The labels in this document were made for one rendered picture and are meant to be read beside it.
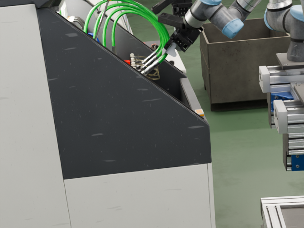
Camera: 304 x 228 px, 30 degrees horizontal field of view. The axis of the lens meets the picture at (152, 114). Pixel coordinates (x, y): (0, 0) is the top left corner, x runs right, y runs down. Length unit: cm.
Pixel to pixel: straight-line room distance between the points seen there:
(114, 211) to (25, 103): 56
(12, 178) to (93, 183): 31
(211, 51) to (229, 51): 15
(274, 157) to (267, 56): 109
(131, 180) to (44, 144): 36
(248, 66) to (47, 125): 298
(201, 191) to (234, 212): 120
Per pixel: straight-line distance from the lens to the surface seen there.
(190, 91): 258
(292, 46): 265
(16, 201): 230
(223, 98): 494
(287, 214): 304
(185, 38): 218
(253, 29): 571
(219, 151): 425
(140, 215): 231
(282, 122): 217
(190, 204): 230
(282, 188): 373
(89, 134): 215
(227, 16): 207
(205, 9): 207
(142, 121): 214
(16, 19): 206
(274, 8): 269
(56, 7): 211
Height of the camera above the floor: 175
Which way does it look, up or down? 20 degrees down
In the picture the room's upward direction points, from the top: 5 degrees counter-clockwise
